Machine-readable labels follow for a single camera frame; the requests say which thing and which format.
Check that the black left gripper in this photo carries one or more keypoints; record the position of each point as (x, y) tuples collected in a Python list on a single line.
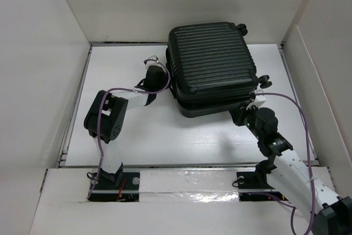
[(165, 82)]

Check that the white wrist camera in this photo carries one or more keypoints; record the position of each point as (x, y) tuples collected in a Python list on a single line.
[(258, 100), (153, 61)]

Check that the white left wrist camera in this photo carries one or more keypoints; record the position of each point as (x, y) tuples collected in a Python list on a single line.
[(153, 61)]

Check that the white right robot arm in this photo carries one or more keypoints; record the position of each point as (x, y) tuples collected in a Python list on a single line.
[(283, 170)]

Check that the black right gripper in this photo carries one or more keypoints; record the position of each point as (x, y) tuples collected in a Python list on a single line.
[(237, 115)]

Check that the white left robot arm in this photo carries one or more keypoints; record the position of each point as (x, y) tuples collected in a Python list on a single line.
[(105, 118)]

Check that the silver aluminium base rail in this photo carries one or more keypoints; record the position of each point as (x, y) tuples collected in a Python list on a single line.
[(178, 180)]

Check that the black ribbed hard-shell suitcase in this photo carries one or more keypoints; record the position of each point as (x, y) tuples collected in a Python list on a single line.
[(211, 67)]

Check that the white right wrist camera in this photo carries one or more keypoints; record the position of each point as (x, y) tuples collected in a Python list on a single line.
[(258, 100)]

